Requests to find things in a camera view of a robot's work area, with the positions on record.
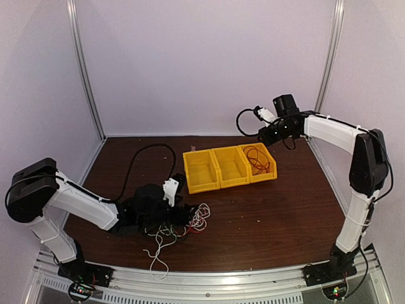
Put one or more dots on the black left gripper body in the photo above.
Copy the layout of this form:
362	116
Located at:
179	218

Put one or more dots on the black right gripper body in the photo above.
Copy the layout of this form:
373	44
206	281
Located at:
282	133

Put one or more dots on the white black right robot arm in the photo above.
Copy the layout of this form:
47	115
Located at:
368	171

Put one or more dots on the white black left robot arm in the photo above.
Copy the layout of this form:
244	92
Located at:
41	185

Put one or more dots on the yellow bin right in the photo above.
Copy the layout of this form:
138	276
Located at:
263	166

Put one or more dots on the yellow bin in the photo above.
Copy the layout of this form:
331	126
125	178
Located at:
232	165
201	171
263	166

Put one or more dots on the yellow bin left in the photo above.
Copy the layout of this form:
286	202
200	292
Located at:
201	171

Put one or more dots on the yellow bin middle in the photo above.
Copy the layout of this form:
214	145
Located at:
232	165

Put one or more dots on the left circuit board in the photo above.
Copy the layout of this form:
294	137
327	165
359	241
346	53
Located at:
80	292

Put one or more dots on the circuit board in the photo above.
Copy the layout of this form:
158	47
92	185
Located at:
80	292
335	291

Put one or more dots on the right circuit board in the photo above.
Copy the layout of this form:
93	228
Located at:
335	291

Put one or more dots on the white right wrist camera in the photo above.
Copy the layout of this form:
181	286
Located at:
264	115

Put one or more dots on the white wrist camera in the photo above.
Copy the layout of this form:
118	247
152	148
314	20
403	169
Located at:
264	115
172	187

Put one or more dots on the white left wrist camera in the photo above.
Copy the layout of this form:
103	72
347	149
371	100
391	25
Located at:
172	187

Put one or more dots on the aluminium right corner post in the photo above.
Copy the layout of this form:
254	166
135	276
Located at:
335	35

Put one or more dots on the aluminium corner post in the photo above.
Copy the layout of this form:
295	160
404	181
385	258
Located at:
335	35
82	67

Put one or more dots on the aluminium left corner post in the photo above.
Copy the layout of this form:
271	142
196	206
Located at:
82	67

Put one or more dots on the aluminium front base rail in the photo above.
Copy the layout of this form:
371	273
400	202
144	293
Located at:
128	285

